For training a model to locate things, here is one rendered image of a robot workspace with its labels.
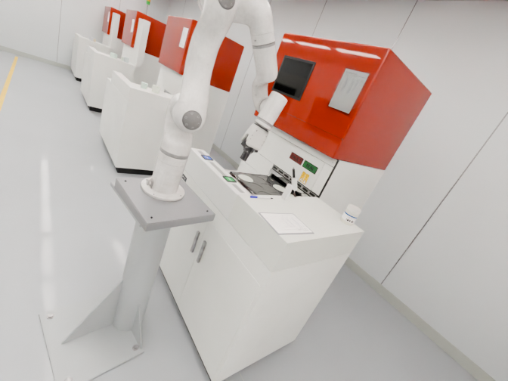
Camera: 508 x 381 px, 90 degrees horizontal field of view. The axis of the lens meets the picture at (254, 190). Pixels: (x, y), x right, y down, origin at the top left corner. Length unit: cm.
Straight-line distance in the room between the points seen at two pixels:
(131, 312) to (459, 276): 258
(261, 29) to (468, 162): 225
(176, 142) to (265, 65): 46
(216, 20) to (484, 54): 253
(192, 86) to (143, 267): 86
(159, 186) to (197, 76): 47
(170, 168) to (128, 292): 70
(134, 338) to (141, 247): 58
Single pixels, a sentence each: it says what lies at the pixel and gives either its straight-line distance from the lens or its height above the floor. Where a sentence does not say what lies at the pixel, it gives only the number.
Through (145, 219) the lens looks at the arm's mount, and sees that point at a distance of 100.
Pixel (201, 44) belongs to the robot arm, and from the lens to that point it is 101.
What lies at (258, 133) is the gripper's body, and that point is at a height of 124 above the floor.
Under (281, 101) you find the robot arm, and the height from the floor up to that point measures 140.
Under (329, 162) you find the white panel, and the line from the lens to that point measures 159.
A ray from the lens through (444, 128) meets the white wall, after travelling 296.
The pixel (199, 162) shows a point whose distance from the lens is 146.
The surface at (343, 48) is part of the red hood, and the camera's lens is 170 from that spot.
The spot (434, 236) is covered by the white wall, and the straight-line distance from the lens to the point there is 291.
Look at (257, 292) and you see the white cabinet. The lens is 111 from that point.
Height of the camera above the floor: 141
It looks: 21 degrees down
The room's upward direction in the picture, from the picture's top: 23 degrees clockwise
